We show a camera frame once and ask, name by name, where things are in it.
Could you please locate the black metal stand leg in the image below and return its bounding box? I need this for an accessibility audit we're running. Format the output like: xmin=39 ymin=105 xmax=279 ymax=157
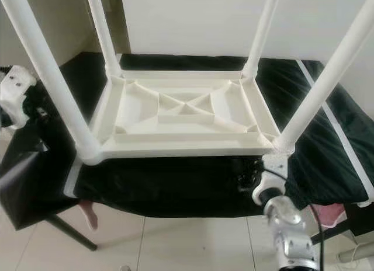
xmin=310 ymin=216 xmax=374 ymax=245
xmin=46 ymin=214 xmax=99 ymax=252

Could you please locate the white round stand base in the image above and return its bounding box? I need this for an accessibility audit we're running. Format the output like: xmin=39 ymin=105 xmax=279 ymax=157
xmin=336 ymin=242 xmax=374 ymax=265

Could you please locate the white plastic table leg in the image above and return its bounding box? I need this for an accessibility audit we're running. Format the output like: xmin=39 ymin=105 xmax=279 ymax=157
xmin=273 ymin=0 xmax=374 ymax=156
xmin=243 ymin=0 xmax=282 ymax=80
xmin=86 ymin=0 xmax=124 ymax=79
xmin=0 ymin=0 xmax=104 ymax=166

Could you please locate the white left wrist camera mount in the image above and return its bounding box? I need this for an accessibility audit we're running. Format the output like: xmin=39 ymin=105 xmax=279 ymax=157
xmin=0 ymin=65 xmax=37 ymax=130

